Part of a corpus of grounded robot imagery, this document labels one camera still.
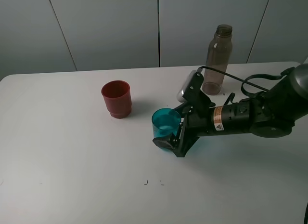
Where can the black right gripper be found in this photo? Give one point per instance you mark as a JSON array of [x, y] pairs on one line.
[[220, 120]]

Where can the teal translucent plastic cup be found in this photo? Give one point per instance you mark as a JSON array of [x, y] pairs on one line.
[[165, 121]]

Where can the smoky translucent water bottle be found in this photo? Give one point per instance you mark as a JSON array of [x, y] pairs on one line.
[[218, 55]]

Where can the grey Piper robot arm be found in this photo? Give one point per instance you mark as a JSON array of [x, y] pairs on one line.
[[267, 113]]

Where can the red plastic cup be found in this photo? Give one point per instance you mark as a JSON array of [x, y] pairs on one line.
[[116, 95]]

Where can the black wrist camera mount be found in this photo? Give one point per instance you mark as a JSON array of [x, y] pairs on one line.
[[192, 94]]

